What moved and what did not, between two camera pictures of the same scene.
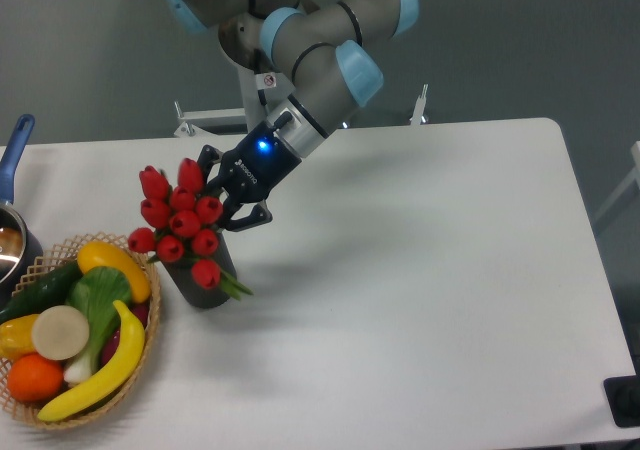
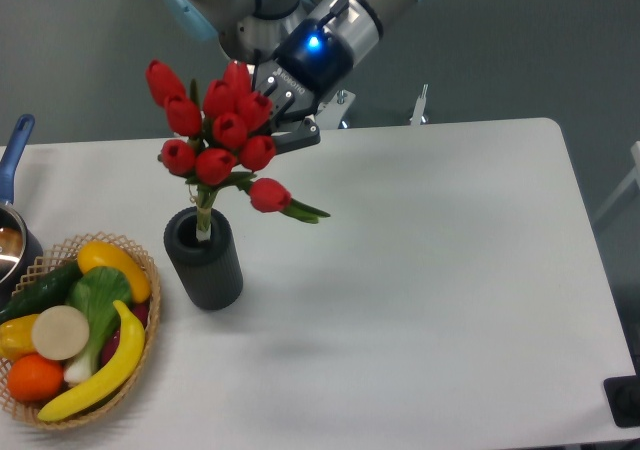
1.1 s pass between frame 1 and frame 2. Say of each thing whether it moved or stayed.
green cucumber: stayed
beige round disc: stayed
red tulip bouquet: moved
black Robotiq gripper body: moved
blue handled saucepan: stayed
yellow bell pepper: stayed
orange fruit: stayed
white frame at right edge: stayed
